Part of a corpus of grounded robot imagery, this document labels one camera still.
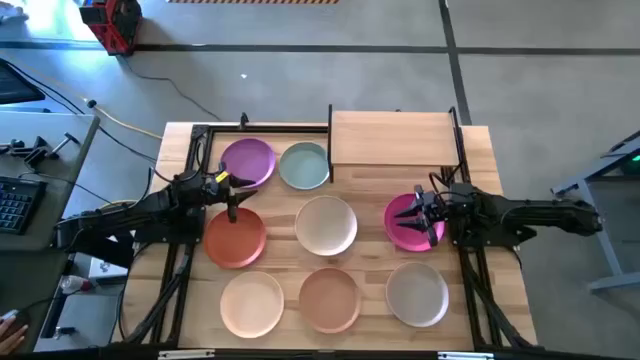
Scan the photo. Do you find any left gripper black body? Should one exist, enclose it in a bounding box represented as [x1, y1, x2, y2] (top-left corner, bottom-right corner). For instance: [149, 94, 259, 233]
[199, 169, 240, 225]

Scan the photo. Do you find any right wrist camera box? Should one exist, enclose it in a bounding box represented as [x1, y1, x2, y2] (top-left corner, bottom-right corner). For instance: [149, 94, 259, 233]
[451, 182, 476, 202]

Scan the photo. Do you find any terracotta plate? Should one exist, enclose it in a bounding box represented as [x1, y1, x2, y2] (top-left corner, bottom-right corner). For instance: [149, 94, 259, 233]
[298, 267, 362, 335]

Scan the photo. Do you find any black keyboard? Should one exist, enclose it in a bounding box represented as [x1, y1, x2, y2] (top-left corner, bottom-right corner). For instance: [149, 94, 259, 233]
[0, 175, 47, 235]

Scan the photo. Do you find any red tool cart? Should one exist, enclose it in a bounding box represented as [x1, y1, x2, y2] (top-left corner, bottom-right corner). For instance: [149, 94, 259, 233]
[78, 0, 144, 56]

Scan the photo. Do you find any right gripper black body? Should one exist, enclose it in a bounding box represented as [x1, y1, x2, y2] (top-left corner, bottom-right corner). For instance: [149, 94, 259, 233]
[412, 184, 454, 249]

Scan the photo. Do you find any blue-grey metal stand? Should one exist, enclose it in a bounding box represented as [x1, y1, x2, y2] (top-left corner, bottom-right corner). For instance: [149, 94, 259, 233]
[549, 130, 640, 294]

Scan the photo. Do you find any black laptop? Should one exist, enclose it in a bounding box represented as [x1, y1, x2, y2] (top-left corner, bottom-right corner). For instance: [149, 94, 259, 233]
[0, 58, 46, 105]

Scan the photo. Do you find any wooden shelf with black legs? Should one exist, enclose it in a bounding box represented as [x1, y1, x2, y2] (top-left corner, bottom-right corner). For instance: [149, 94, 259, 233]
[327, 103, 471, 184]

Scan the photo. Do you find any light grey plate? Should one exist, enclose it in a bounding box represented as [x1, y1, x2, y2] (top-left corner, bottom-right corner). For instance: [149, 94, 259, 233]
[384, 261, 450, 329]

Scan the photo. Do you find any light teal plate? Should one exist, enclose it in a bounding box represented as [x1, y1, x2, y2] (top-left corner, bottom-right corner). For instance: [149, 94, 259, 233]
[278, 141, 331, 191]

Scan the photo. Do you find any person's hand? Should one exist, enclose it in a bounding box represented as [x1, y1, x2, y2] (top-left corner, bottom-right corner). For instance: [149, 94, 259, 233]
[0, 313, 30, 355]

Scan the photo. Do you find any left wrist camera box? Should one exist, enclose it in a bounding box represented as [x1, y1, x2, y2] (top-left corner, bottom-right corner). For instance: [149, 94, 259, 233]
[177, 169, 202, 194]

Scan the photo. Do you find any cream white plate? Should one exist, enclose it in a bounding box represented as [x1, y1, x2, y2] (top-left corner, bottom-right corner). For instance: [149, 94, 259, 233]
[294, 194, 359, 258]

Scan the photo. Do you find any black aluminium rig frame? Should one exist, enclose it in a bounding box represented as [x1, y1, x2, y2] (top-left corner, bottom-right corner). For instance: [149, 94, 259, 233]
[112, 112, 539, 360]

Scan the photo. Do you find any black floor cable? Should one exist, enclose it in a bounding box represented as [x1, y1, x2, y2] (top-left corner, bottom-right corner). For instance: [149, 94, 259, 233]
[117, 54, 224, 121]

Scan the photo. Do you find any yellow floor cable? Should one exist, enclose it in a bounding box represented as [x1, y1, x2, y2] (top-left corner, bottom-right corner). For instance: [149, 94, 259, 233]
[82, 97, 164, 140]

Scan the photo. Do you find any magenta plate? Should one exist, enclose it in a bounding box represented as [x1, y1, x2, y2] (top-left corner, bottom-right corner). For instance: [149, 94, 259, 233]
[383, 193, 446, 253]

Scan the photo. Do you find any red-orange plate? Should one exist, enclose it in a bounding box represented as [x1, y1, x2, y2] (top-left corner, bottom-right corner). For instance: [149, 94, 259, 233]
[203, 206, 268, 270]

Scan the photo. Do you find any pale peach plate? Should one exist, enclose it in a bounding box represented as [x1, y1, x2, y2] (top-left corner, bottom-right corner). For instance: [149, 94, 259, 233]
[219, 270, 285, 340]

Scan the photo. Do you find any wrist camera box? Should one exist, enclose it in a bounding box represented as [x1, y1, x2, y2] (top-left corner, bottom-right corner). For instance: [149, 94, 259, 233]
[451, 182, 476, 202]
[177, 169, 202, 194]

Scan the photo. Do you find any black clamp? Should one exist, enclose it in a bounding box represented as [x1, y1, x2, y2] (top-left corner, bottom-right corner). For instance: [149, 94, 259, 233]
[0, 132, 81, 169]

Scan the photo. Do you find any grey desk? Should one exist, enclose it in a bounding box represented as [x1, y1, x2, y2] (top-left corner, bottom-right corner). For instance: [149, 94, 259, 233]
[0, 110, 101, 354]

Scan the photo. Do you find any purple plate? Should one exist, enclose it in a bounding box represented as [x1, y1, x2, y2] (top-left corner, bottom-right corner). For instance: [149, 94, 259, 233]
[219, 137, 277, 189]

